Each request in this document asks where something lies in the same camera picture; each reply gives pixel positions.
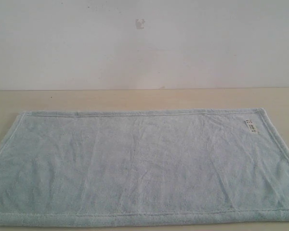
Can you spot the light blue terry towel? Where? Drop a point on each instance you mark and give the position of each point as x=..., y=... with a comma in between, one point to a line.
x=143, y=168

